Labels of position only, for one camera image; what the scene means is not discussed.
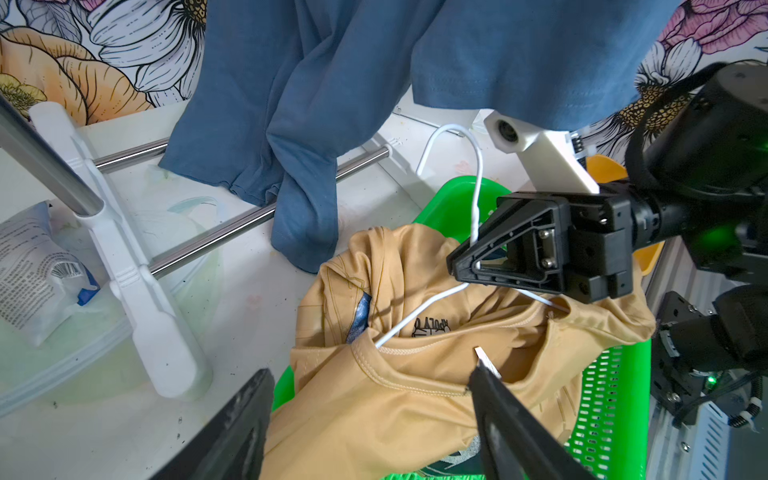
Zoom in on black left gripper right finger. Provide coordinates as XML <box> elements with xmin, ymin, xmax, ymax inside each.
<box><xmin>469</xmin><ymin>363</ymin><xmax>593</xmax><ymax>480</ymax></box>

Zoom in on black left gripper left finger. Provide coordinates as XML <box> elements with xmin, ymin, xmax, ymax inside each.
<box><xmin>153</xmin><ymin>369</ymin><xmax>275</xmax><ymax>479</ymax></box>

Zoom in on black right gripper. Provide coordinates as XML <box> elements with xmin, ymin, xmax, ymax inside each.
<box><xmin>447</xmin><ymin>193</ymin><xmax>633</xmax><ymax>303</ymax></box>

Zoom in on tan tank top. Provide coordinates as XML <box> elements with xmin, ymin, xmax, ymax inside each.
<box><xmin>259</xmin><ymin>223</ymin><xmax>658</xmax><ymax>480</ymax></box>

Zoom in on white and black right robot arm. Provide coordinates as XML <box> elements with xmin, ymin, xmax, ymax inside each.
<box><xmin>447</xmin><ymin>63</ymin><xmax>767</xmax><ymax>428</ymax></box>

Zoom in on yellow plastic tray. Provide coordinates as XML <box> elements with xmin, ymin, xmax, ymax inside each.
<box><xmin>584</xmin><ymin>154</ymin><xmax>666</xmax><ymax>277</ymax></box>

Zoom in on green perforated plastic basket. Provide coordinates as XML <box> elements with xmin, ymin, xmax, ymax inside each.
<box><xmin>272</xmin><ymin>175</ymin><xmax>654</xmax><ymax>480</ymax></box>

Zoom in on crumpled plastic packet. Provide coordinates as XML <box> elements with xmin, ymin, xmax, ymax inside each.
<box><xmin>1</xmin><ymin>202</ymin><xmax>100</xmax><ymax>347</ymax></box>

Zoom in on light blue t-shirt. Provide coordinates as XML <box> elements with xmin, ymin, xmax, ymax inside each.
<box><xmin>160</xmin><ymin>1</ymin><xmax>677</xmax><ymax>273</ymax></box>

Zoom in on metal clothes rack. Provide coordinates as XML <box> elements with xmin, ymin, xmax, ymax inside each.
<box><xmin>0</xmin><ymin>95</ymin><xmax>394</xmax><ymax>402</ymax></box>

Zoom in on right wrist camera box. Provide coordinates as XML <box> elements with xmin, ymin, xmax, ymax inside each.
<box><xmin>484</xmin><ymin>111</ymin><xmax>600</xmax><ymax>195</ymax></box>

